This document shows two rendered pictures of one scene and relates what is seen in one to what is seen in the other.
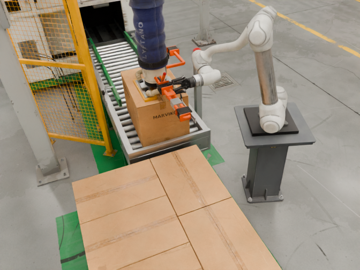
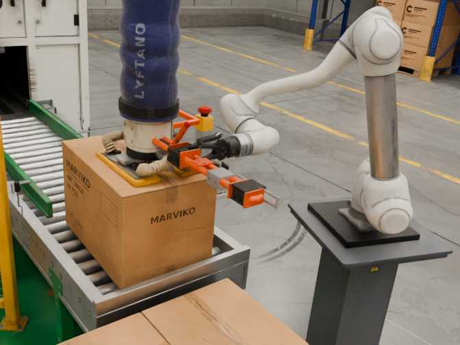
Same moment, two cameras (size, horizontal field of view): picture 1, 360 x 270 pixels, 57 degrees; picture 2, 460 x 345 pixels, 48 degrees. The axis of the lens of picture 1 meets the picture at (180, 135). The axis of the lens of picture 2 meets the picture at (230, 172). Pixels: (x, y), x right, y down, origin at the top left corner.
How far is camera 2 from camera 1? 84 cm
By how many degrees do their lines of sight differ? 24
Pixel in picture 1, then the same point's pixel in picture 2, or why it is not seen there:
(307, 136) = (435, 244)
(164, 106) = (174, 196)
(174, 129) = (187, 248)
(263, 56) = (387, 85)
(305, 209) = not seen: outside the picture
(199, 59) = (238, 107)
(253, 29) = (379, 29)
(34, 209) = not seen: outside the picture
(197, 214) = not seen: outside the picture
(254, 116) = (333, 215)
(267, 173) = (359, 326)
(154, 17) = (168, 17)
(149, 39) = (155, 60)
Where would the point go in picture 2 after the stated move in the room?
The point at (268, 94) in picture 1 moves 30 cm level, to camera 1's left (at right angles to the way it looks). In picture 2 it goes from (389, 157) to (311, 162)
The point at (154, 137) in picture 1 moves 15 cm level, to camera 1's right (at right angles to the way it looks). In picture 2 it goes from (146, 266) to (185, 262)
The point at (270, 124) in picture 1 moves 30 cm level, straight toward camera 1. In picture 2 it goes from (395, 213) to (424, 262)
